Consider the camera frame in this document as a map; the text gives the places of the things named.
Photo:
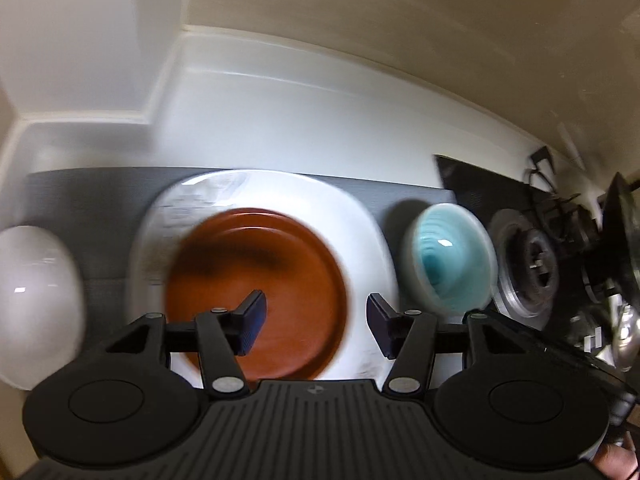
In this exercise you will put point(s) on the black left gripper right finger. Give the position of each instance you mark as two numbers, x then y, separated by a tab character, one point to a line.
411	340

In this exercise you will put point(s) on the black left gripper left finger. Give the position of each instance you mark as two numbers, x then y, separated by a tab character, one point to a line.
140	357

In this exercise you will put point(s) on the brown round plate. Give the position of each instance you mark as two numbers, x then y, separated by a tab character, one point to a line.
232	254

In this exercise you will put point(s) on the large white floral plate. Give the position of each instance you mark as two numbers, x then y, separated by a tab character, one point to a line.
314	250

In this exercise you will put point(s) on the white bowl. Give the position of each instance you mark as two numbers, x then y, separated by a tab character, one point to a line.
43	314

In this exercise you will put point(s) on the right hand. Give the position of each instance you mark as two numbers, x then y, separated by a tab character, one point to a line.
617	462

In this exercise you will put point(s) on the steel pot lid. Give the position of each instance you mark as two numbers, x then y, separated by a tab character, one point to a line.
625	330

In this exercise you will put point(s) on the light blue ceramic bowl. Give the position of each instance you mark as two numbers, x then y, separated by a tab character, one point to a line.
448	262

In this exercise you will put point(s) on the black gas stove top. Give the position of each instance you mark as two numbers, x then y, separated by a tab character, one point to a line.
561	268

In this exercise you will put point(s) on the grey mat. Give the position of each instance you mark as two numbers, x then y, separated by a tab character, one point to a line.
123	226

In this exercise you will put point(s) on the gas burner with steel ring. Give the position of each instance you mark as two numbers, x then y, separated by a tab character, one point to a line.
528	272

